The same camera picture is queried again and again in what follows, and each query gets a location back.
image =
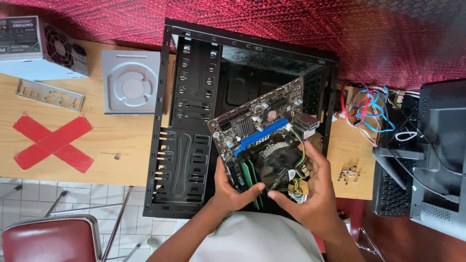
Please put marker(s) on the person's right hand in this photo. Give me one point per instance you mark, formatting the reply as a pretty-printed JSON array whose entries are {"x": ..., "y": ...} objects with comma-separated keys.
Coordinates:
[{"x": 316, "y": 203}]

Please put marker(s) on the person's left hand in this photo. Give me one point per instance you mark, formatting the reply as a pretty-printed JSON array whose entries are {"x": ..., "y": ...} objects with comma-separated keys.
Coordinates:
[{"x": 227, "y": 196}]

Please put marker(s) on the brown computer motherboard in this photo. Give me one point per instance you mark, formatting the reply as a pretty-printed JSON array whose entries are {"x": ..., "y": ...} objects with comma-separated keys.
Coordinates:
[{"x": 255, "y": 109}]

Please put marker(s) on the green RAM stick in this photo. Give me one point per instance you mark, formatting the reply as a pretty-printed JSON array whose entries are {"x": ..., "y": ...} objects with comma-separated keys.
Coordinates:
[
  {"x": 253, "y": 173},
  {"x": 248, "y": 176}
]

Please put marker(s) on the red padded chair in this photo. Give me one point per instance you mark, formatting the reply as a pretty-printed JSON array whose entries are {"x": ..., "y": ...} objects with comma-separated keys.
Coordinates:
[
  {"x": 349, "y": 211},
  {"x": 47, "y": 242}
]

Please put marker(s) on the pile of silver screws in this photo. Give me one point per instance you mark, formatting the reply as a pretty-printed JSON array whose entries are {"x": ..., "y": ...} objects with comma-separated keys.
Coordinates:
[{"x": 348, "y": 174}]

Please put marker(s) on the person's white shirt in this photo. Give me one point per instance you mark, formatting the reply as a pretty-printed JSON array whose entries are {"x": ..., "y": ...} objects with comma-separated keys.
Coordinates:
[{"x": 255, "y": 240}]

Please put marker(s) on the black CPU cooler fan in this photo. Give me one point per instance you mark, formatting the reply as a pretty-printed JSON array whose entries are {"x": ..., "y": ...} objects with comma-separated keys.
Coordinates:
[{"x": 276, "y": 163}]

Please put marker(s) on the black keyboard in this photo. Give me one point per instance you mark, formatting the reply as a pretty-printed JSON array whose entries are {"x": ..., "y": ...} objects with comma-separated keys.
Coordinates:
[{"x": 391, "y": 193}]

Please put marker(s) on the black computer case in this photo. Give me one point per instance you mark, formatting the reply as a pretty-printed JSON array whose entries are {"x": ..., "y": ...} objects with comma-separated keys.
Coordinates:
[{"x": 189, "y": 109}]

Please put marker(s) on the grey optical drive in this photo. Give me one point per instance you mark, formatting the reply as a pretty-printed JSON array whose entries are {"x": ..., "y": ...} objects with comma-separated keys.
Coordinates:
[{"x": 131, "y": 83}]

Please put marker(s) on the black monitor with stand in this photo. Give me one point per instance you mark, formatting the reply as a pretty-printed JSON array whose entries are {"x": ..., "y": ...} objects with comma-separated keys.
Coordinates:
[{"x": 444, "y": 120}]

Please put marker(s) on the silver port shield plate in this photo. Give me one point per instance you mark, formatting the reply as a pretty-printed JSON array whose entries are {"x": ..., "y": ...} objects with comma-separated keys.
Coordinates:
[{"x": 49, "y": 95}]

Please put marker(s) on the grey power supply unit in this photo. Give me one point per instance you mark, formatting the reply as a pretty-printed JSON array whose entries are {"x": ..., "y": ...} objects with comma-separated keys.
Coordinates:
[{"x": 32, "y": 51}]

